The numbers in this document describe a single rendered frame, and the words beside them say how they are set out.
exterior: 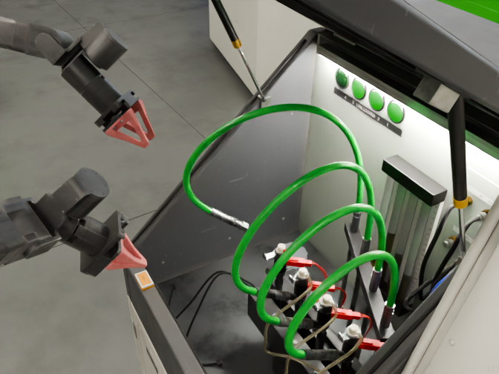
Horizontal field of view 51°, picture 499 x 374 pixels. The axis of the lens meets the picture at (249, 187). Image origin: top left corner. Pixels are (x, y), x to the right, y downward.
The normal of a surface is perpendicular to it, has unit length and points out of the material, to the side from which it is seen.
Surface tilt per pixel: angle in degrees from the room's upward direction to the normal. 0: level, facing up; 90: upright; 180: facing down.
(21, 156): 0
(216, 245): 90
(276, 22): 90
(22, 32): 60
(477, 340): 76
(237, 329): 0
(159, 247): 90
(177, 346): 0
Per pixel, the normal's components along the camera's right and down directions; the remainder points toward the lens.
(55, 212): -0.33, 0.15
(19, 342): 0.02, -0.80
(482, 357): -0.84, 0.08
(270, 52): 0.33, 0.57
